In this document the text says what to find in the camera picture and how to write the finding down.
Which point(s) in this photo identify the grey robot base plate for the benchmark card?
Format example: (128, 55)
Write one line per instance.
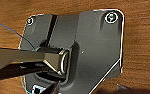
(94, 50)

